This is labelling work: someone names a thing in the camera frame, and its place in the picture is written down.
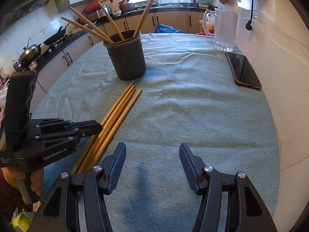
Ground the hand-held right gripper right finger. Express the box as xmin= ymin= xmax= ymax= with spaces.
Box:
xmin=179 ymin=142 xmax=278 ymax=232

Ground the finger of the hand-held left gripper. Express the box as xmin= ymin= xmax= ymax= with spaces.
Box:
xmin=35 ymin=129 xmax=102 ymax=150
xmin=35 ymin=118 xmax=103 ymax=130

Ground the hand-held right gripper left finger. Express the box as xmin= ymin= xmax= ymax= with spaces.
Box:
xmin=31 ymin=142 xmax=127 ymax=232

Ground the bunch of wooden chopsticks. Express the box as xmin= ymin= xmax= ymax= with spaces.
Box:
xmin=61 ymin=0 xmax=161 ymax=176

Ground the grey perforated utensil holder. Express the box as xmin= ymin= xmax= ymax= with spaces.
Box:
xmin=103 ymin=30 xmax=147 ymax=81

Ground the person's left forearm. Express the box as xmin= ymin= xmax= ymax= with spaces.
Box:
xmin=0 ymin=168 xmax=25 ymax=223

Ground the person's left hand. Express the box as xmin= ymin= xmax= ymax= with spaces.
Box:
xmin=31 ymin=168 xmax=44 ymax=197

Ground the steel wok with lid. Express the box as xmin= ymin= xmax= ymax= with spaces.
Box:
xmin=18 ymin=39 xmax=42 ymax=62

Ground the grey blue tablecloth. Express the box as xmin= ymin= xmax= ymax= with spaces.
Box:
xmin=31 ymin=32 xmax=280 ymax=232

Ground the black frying pan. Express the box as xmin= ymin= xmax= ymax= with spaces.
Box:
xmin=43 ymin=26 xmax=67 ymax=45

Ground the yellow green cloth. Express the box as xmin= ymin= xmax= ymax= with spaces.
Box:
xmin=11 ymin=211 xmax=33 ymax=228

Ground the steel range hood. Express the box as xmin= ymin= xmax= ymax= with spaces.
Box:
xmin=0 ymin=0 xmax=65 ymax=33

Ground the black smartphone in brown case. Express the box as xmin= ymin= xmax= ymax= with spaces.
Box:
xmin=225 ymin=51 xmax=262 ymax=90

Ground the steel rice cooker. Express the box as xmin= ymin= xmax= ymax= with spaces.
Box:
xmin=93 ymin=5 xmax=113 ymax=18

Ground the dark brown pot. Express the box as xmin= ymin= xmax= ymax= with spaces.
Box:
xmin=119 ymin=2 xmax=134 ymax=14

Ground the blue plastic bag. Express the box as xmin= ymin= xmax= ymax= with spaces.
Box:
xmin=154 ymin=24 xmax=185 ymax=34

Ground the black kitchen countertop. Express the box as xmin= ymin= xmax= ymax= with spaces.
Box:
xmin=14 ymin=5 xmax=202 ymax=72

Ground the clear plastic pitcher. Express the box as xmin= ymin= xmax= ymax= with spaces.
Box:
xmin=202 ymin=8 xmax=238 ymax=52

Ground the white plastic bag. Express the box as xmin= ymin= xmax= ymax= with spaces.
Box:
xmin=199 ymin=13 xmax=216 ymax=33

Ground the black power plug with cable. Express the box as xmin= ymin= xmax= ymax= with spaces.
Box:
xmin=245 ymin=0 xmax=256 ymax=31

